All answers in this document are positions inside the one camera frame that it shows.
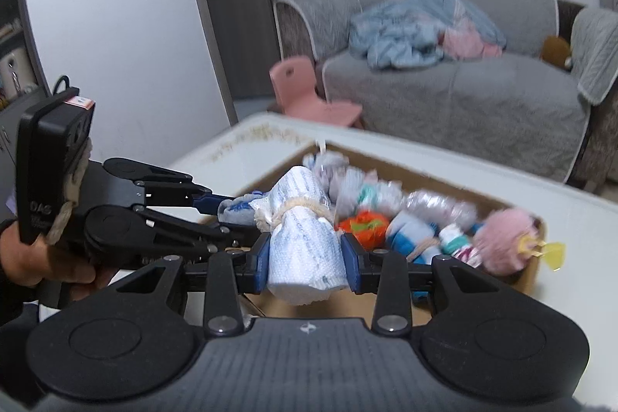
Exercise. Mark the brown plush toy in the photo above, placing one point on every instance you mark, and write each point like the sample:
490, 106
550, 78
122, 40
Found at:
555, 50

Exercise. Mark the grey sofa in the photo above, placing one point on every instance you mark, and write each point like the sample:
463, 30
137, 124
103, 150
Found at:
458, 112

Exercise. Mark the grey blue sock bundle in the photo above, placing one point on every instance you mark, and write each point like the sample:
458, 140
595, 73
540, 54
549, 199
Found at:
236, 211

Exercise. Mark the pink cloth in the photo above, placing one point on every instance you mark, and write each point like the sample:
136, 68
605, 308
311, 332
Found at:
463, 43

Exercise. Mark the grey door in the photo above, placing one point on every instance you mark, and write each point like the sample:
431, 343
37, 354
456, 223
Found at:
231, 6

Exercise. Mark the orange sock bundle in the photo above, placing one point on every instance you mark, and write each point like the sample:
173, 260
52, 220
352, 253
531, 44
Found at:
362, 226

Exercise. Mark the grey quilted armrest cover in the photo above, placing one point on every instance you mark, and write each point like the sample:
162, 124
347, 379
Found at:
598, 55

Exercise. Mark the clear bagged pale sock bundle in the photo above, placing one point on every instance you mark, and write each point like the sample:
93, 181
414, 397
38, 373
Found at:
434, 204

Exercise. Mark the pink fluffy sock bundle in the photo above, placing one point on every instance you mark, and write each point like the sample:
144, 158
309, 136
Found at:
507, 238

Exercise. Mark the white pink green sock bundle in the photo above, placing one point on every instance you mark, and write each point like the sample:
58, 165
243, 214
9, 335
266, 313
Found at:
458, 243

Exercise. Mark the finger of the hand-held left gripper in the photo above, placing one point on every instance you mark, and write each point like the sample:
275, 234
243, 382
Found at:
212, 238
212, 202

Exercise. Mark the white blue bagged sock bundle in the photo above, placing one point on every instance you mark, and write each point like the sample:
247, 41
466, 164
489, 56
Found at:
326, 170

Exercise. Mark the grey shelving unit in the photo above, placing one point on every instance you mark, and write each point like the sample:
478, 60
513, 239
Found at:
14, 6

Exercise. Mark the white dotted sock bundle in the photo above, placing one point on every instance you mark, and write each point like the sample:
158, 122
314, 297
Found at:
299, 257

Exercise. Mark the white teal bagged sock bundle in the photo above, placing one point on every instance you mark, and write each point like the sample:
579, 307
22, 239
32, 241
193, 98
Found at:
371, 195

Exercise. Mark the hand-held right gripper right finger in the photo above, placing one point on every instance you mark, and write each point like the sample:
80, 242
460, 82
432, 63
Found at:
350, 265

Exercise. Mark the person's left hand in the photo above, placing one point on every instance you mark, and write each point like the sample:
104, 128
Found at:
29, 260

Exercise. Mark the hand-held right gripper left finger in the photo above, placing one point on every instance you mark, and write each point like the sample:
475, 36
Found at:
260, 260

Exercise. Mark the pink plastic chair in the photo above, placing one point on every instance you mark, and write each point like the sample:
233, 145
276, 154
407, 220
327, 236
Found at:
294, 79

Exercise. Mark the shallow cardboard box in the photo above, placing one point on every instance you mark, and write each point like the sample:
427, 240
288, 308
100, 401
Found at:
528, 281

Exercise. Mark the light blue blanket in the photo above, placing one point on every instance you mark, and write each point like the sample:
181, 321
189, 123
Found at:
400, 30

